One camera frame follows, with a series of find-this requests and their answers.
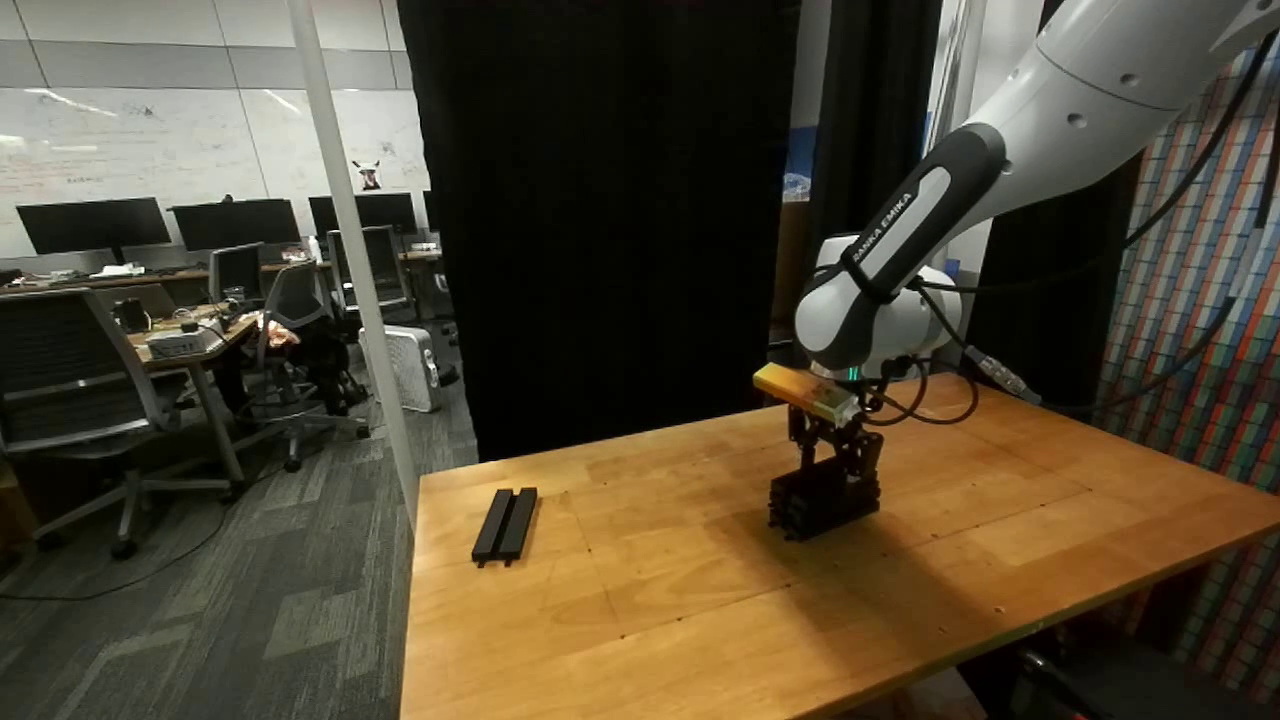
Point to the grey office chair near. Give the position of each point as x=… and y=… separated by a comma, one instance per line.
x=76, y=391

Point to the office desk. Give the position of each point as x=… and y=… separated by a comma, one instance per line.
x=194, y=344

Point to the white metal post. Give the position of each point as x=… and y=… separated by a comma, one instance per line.
x=350, y=226

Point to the tan wrist camera box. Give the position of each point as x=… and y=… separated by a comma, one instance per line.
x=809, y=392

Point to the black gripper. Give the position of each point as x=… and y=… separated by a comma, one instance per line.
x=847, y=451

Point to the black monitor right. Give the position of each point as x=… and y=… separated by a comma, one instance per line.
x=370, y=208

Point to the black office chair far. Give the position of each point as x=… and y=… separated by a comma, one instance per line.
x=302, y=370

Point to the black curtain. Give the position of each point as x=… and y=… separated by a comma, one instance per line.
x=607, y=187

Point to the black monitor left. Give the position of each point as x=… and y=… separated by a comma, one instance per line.
x=115, y=226

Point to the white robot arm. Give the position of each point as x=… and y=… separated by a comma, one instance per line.
x=1085, y=96

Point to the black monitor middle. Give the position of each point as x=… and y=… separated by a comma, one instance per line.
x=239, y=223

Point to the black track piece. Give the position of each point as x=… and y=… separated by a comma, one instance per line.
x=506, y=526
x=819, y=502

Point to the black monitor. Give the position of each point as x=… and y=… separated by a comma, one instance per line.
x=239, y=223
x=115, y=226
x=370, y=208

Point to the small monitor on desk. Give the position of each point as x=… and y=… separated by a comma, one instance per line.
x=239, y=278

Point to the white box on floor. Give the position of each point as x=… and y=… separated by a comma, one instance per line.
x=414, y=365

